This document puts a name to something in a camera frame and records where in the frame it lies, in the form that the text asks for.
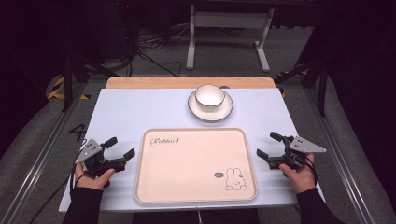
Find beige rabbit print tray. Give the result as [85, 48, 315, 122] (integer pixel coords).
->
[134, 127, 259, 205]

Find wooden table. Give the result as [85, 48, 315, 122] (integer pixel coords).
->
[105, 76, 277, 90]

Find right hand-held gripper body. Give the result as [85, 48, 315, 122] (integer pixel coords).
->
[266, 135, 328, 173]

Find person's left hand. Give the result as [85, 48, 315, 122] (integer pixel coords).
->
[74, 163, 116, 191]

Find white dark-rimmed plate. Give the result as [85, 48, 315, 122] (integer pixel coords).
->
[187, 90, 234, 123]

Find yellow black floor tape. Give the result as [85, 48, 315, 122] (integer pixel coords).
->
[46, 76, 92, 102]

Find white table mat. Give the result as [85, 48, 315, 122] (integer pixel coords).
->
[58, 87, 325, 214]

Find white bowl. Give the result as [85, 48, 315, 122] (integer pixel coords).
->
[194, 84, 226, 113]

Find white metal stand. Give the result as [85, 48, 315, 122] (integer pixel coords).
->
[185, 4, 276, 74]

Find hand-held gripper cable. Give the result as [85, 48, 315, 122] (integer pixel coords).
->
[68, 169, 87, 201]
[304, 154, 319, 189]

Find aluminium floor rail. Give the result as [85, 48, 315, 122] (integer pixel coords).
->
[305, 89, 376, 224]
[0, 81, 89, 224]

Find person's right hand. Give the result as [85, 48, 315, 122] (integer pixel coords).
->
[278, 153, 318, 195]

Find left hand-held gripper cable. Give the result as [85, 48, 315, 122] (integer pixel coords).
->
[68, 169, 87, 201]

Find black floor cables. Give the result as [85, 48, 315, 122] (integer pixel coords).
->
[128, 26, 183, 77]

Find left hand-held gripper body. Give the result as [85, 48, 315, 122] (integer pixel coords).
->
[74, 138, 127, 179]

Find black tripod stand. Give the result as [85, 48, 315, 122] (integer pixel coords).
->
[60, 50, 120, 114]
[275, 58, 329, 119]

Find right hand-held gripper cable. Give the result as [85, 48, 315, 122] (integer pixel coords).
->
[304, 154, 319, 189]

